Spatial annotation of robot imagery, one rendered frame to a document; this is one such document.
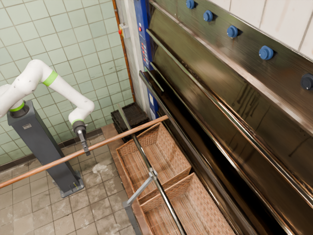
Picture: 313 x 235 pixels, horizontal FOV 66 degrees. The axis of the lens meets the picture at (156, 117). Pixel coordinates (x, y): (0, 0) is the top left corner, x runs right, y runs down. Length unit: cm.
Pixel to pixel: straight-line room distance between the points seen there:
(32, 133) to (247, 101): 179
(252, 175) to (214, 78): 47
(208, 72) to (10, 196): 277
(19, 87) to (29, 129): 65
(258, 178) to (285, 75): 51
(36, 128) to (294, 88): 194
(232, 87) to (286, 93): 27
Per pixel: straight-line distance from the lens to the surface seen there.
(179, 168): 210
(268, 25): 83
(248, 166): 120
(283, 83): 87
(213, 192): 173
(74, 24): 257
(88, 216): 284
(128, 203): 171
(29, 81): 169
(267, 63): 89
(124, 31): 231
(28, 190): 330
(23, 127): 225
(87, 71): 281
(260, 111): 99
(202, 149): 134
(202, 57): 123
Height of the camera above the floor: 249
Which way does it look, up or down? 46 degrees down
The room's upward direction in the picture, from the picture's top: 7 degrees counter-clockwise
